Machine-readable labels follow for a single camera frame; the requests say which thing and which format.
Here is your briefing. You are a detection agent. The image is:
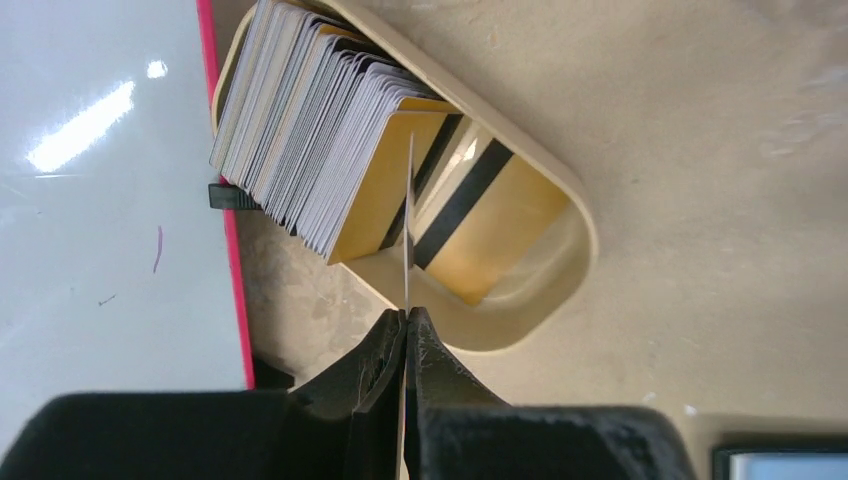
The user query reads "gold card lying in tray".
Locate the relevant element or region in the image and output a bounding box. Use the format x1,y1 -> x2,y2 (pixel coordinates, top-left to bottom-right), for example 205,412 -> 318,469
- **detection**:
414,140 -> 570,306

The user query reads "stack of credit cards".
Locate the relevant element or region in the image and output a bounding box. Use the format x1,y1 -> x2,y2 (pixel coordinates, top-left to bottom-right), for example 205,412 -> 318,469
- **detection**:
210,1 -> 461,264

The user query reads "black whiteboard clip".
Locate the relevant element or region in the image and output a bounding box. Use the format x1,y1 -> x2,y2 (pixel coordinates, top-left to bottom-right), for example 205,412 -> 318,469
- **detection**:
207,183 -> 262,211

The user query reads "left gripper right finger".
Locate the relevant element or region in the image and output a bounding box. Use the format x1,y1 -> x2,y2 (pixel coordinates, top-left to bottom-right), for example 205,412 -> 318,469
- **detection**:
404,307 -> 524,479

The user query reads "white board with pink rim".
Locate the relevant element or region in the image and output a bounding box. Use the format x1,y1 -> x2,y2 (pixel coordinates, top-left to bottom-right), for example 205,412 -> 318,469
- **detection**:
1,1 -> 254,449

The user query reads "black card holder wallet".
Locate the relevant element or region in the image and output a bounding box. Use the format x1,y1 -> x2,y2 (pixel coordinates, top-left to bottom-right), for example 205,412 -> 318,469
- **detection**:
711,447 -> 847,480

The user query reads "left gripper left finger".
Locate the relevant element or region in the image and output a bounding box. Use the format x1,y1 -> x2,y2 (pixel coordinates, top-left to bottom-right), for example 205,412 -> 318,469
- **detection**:
284,309 -> 406,479

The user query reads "beige oval card tray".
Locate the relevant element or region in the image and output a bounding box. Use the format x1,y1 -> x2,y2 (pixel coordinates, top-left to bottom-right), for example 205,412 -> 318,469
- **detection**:
213,1 -> 599,352

